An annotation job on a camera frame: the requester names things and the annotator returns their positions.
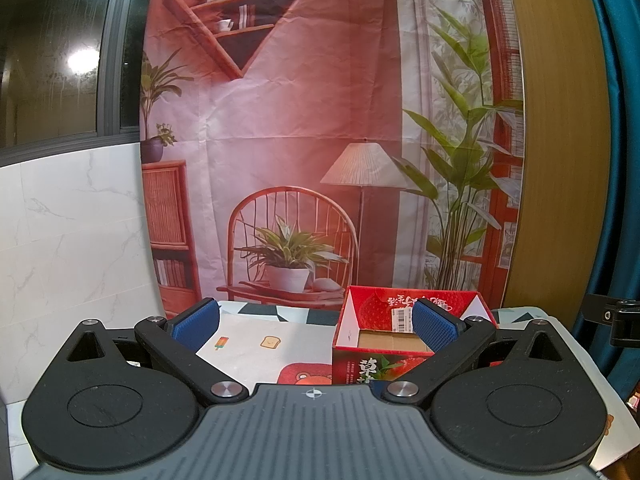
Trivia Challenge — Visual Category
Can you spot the dark window frame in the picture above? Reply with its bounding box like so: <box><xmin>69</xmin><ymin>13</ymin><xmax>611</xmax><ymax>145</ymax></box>
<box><xmin>1</xmin><ymin>0</ymin><xmax>150</xmax><ymax>166</ymax></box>

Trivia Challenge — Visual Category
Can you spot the teal curtain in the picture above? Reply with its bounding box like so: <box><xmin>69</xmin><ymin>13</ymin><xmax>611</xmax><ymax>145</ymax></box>
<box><xmin>572</xmin><ymin>0</ymin><xmax>640</xmax><ymax>401</ymax></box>

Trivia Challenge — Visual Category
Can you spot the red strawberry cardboard box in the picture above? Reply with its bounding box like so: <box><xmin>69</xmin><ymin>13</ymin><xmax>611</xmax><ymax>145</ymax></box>
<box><xmin>332</xmin><ymin>286</ymin><xmax>496</xmax><ymax>385</ymax></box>

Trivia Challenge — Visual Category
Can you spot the printed room backdrop cloth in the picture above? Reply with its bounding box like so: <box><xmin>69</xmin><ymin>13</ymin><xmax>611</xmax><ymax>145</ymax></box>
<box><xmin>140</xmin><ymin>0</ymin><xmax>524</xmax><ymax>316</ymax></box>

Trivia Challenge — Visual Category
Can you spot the wooden wall panel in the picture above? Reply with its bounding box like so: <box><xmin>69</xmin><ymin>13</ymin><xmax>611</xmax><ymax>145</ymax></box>
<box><xmin>503</xmin><ymin>0</ymin><xmax>611</xmax><ymax>326</ymax></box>

